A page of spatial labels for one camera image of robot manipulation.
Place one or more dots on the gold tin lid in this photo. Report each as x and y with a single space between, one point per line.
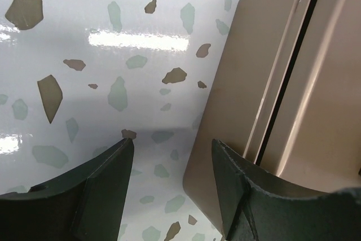
307 129

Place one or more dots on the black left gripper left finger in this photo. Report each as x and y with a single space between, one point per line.
85 203

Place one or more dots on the gold cookie tin box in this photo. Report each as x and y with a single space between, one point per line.
259 31

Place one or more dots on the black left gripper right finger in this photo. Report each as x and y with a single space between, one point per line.
257 205

